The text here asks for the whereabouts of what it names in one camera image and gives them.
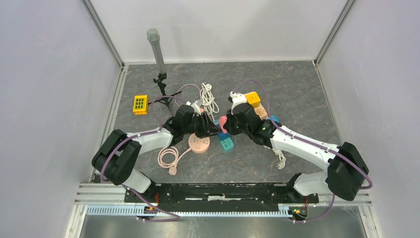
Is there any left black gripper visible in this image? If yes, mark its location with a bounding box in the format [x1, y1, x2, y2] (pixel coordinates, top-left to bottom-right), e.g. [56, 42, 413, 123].
[182, 112, 221, 139]

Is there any pink cube adapter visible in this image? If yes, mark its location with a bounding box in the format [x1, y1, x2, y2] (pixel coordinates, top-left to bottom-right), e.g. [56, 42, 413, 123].
[218, 116, 228, 133]

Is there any round pink power socket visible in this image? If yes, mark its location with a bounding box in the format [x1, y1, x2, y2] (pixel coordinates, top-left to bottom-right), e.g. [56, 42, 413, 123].
[188, 134, 210, 154]

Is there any teal power strip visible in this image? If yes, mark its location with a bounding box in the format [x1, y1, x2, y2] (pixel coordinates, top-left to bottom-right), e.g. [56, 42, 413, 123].
[219, 137, 234, 152]

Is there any light blue cube adapter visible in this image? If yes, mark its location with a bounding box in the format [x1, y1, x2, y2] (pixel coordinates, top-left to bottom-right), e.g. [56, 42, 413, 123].
[268, 116, 281, 126]

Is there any dark blue cube adapter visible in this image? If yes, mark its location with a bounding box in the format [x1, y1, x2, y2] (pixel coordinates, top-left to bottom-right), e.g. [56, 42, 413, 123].
[217, 132, 231, 141]

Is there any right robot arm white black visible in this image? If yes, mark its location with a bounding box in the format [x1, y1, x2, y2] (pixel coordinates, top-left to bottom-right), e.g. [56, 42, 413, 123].
[223, 103, 372, 202]

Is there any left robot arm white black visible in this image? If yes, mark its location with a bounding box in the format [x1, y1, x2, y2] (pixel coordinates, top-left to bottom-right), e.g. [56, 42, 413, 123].
[91, 105, 221, 202]

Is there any yellow socket block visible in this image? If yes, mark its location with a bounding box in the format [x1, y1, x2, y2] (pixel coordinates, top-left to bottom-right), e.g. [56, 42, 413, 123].
[133, 95, 149, 115]

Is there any yellow cube adapter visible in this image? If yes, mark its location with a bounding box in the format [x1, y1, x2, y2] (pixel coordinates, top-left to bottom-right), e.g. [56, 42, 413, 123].
[245, 91, 261, 108]

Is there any black tripod stand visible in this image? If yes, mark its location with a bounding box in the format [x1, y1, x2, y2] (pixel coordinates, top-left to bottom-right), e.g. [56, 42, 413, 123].
[153, 73, 179, 116]

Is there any grey microphone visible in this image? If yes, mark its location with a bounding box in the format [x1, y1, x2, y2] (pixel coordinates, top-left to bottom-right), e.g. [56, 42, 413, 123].
[147, 28, 166, 75]

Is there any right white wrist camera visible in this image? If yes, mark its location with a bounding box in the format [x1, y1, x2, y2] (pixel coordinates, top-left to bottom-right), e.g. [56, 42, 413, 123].
[228, 91, 247, 110]

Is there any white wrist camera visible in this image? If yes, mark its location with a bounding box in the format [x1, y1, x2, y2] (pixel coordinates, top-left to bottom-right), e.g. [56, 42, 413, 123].
[186, 100, 203, 115]
[228, 91, 247, 110]

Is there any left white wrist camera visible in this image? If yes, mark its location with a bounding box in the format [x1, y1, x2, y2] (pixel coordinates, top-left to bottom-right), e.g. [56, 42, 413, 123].
[186, 100, 203, 115]

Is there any white coiled teal-strip cord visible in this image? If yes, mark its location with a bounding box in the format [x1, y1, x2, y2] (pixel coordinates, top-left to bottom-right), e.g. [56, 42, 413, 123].
[199, 82, 220, 121]

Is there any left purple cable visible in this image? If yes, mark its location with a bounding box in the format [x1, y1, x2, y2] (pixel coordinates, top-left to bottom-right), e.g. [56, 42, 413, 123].
[99, 95, 198, 223]

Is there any purple cable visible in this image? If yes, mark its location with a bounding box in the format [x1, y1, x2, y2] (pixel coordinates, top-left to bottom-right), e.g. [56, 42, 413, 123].
[231, 78, 374, 224]
[99, 95, 198, 223]

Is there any pink coiled socket cord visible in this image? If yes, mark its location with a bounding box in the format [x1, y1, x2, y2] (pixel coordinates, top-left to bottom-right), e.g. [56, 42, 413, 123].
[157, 146, 193, 176]

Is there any white strip cord with plug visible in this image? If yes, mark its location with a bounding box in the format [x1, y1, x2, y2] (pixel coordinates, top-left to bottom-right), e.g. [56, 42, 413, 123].
[270, 148, 287, 171]

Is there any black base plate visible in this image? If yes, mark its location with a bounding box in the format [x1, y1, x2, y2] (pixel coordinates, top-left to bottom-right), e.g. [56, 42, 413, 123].
[142, 182, 319, 212]

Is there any aluminium frame rail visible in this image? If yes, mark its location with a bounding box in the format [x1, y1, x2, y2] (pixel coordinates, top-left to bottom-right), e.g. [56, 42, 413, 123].
[74, 183, 373, 218]

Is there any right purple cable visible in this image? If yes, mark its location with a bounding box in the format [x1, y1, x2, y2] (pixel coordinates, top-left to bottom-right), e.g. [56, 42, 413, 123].
[231, 78, 374, 224]

